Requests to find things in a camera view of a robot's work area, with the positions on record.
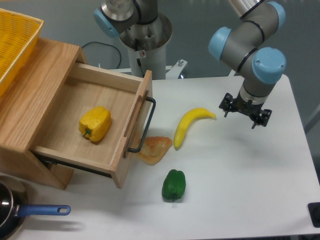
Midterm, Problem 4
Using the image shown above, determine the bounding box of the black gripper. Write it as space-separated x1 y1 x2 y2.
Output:
218 92 272 129

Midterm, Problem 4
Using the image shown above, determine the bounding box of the wooden top drawer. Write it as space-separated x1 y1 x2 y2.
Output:
31 63 156 188

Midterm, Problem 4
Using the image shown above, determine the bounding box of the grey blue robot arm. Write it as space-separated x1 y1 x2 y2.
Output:
93 0 287 127

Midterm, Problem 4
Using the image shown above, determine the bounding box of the wooden drawer cabinet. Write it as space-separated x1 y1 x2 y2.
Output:
0 38 87 190

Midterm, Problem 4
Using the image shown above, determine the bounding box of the yellow banana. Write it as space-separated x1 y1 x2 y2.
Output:
173 107 216 150

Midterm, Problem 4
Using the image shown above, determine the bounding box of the toy croissant pastry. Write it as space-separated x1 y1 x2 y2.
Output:
136 136 173 166

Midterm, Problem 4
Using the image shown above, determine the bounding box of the green bell pepper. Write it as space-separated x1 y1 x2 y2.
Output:
161 169 186 202

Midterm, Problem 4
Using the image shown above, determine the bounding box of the black corner device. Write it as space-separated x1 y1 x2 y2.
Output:
307 202 320 228

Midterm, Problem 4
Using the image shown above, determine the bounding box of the yellow bell pepper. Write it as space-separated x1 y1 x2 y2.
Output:
78 106 112 143

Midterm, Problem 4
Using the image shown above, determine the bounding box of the yellow plastic basket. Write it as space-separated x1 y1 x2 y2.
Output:
0 8 44 96

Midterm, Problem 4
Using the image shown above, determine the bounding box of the black cable loop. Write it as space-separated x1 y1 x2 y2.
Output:
81 41 122 70

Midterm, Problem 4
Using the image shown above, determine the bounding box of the black pan blue handle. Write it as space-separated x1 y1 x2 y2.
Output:
0 176 71 240

